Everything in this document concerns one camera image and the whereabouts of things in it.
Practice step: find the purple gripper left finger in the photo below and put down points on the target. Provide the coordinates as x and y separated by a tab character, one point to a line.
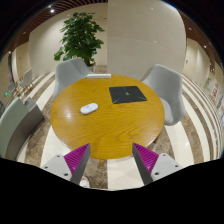
77	161

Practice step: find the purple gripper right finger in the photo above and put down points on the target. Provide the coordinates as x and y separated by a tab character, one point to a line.
145	160

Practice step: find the white computer mouse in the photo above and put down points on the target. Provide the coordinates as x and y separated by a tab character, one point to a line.
89	108

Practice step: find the black mouse pad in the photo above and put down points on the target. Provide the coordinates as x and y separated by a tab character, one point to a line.
126	94

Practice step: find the round wooden table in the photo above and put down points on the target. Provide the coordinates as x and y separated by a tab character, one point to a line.
112	129

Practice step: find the grey green sofa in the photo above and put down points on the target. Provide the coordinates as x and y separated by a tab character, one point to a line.
17	122

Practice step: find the grey chair right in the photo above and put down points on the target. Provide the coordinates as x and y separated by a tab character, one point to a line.
167	84

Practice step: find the grey chair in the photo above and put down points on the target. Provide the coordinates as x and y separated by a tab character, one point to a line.
167	84
68	72

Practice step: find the white keyboard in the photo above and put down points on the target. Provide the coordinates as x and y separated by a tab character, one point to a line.
99	76

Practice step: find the grey chair left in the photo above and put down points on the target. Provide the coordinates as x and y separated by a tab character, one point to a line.
68	72

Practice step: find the white background chair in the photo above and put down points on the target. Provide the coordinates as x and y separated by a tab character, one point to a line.
27	79

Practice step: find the green potted plant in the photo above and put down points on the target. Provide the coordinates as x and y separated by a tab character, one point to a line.
79	38

